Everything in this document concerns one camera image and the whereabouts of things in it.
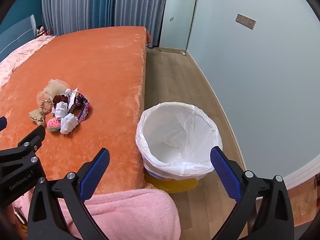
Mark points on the orange velvet cloth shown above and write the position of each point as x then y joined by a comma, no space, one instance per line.
300,200

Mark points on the pink patterned quilt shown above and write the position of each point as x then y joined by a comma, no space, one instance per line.
15,55

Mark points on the small doll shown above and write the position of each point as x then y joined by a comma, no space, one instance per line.
40,31

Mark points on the silver satin pouch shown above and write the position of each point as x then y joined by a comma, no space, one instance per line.
72,95

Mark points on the pink fleece garment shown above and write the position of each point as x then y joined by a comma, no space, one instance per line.
130,210

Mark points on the yellow waste bin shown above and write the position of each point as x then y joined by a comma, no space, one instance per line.
175,186

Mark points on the grey blue striped curtain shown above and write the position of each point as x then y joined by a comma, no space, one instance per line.
75,5

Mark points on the orange bed blanket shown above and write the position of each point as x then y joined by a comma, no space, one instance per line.
100,67

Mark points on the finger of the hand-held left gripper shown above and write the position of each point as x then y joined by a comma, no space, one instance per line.
2,123
32,138

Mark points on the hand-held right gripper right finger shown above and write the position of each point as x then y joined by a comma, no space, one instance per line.
225,175

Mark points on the watermelon plush toy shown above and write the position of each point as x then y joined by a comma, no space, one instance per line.
53,125

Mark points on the purple braided ribbon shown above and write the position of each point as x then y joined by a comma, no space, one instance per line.
83,110

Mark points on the standing floor mirror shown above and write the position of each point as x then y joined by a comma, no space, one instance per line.
175,17

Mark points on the beige fabric bow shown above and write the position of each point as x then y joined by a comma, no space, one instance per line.
37,116

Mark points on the dark red scrunchie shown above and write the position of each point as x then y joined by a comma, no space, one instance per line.
60,98

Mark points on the teal headboard cushion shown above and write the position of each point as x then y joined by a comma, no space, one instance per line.
17,32

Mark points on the brown wall switch panel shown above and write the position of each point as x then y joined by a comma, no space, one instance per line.
246,21

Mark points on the white baby sock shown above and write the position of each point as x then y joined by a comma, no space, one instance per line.
68,123
60,110

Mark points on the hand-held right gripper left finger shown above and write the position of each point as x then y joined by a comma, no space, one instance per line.
96,172

